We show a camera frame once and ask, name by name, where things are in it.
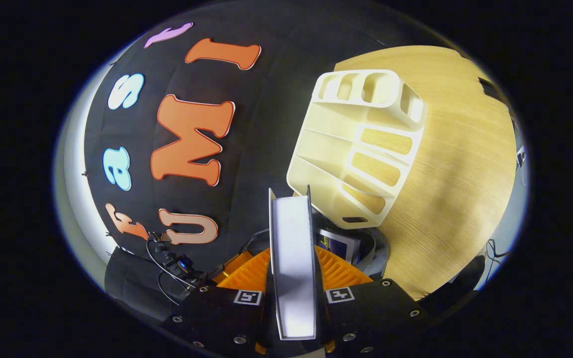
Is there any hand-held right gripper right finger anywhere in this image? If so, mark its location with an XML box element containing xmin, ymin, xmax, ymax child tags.
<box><xmin>315</xmin><ymin>246</ymin><xmax>434</xmax><ymax>355</ymax></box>

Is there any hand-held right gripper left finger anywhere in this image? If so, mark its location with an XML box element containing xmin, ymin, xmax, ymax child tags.
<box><xmin>163</xmin><ymin>249</ymin><xmax>272</xmax><ymax>356</ymax></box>

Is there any blue cover book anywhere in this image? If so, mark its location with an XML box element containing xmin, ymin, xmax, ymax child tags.
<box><xmin>318</xmin><ymin>228</ymin><xmax>362</xmax><ymax>264</ymax></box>

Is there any portrait cover book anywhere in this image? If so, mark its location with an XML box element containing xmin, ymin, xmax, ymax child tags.
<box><xmin>268</xmin><ymin>186</ymin><xmax>317</xmax><ymax>341</ymax></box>

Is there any white plastic bookshelf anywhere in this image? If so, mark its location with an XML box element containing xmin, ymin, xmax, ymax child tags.
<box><xmin>286</xmin><ymin>70</ymin><xmax>427</xmax><ymax>229</ymax></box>

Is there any black backdrop cloth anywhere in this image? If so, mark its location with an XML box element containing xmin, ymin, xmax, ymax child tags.
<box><xmin>84</xmin><ymin>2</ymin><xmax>466</xmax><ymax>319</ymax></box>

